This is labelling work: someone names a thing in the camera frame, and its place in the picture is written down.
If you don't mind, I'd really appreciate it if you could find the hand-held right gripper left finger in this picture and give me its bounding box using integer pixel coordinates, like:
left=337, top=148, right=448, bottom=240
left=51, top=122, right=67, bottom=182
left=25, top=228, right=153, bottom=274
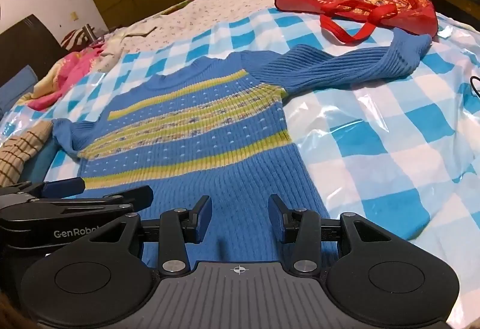
left=99, top=195, right=212, bottom=276

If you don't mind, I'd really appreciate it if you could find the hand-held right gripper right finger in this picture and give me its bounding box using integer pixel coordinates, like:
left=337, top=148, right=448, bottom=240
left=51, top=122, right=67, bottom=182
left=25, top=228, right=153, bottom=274
left=268, top=194, right=391, bottom=274

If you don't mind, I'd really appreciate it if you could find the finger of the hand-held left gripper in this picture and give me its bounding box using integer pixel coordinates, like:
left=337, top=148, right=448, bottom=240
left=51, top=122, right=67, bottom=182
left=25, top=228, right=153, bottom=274
left=28, top=185, right=154, bottom=218
left=0, top=177, right=86, bottom=202

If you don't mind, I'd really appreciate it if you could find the blue striped knit sweater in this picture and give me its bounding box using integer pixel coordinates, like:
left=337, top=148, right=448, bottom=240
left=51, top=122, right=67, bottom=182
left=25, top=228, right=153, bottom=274
left=52, top=29, right=434, bottom=266

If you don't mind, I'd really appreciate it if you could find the teal cloth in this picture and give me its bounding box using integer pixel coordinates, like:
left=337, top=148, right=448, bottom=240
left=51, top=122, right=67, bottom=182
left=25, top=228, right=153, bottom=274
left=22, top=141, right=59, bottom=185

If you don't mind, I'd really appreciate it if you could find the beige striped knit sweater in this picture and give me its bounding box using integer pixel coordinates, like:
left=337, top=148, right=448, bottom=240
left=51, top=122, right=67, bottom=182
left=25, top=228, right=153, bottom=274
left=0, top=120, right=53, bottom=189

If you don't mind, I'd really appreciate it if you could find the blue pillow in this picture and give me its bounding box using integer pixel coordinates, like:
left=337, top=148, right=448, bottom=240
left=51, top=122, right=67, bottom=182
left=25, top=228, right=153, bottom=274
left=0, top=64, right=40, bottom=119

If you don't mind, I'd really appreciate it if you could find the pink floral blanket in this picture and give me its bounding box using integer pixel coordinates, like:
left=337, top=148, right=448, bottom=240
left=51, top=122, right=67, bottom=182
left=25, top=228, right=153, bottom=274
left=19, top=38, right=128, bottom=112

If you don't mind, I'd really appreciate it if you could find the blue checkered plastic sheet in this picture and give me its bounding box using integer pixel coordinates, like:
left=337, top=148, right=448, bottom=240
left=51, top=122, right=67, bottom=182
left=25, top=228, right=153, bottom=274
left=0, top=6, right=480, bottom=329

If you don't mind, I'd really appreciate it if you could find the dark wooden headboard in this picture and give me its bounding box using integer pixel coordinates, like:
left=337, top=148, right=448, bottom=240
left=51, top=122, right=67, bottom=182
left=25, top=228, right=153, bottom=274
left=0, top=14, right=62, bottom=89

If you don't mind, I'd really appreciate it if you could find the zebra striped pillow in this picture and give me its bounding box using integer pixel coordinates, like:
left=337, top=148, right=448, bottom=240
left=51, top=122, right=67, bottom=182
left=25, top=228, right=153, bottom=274
left=60, top=26, right=109, bottom=52

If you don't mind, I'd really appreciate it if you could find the metal cylinder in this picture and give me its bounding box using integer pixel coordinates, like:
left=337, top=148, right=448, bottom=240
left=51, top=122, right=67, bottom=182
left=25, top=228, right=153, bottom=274
left=82, top=24, right=104, bottom=45

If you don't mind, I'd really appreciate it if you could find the white floral bedsheet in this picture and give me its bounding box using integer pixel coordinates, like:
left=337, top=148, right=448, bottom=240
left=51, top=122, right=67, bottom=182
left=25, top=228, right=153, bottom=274
left=101, top=0, right=312, bottom=63

